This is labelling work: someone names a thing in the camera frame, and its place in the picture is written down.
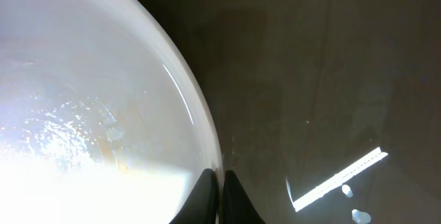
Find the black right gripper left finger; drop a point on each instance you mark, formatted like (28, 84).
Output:
(201, 205)

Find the pink plate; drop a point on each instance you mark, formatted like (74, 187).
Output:
(102, 120)

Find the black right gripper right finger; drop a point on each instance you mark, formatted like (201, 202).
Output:
(236, 207)

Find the brown large tray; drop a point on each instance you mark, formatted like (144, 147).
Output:
(322, 107)

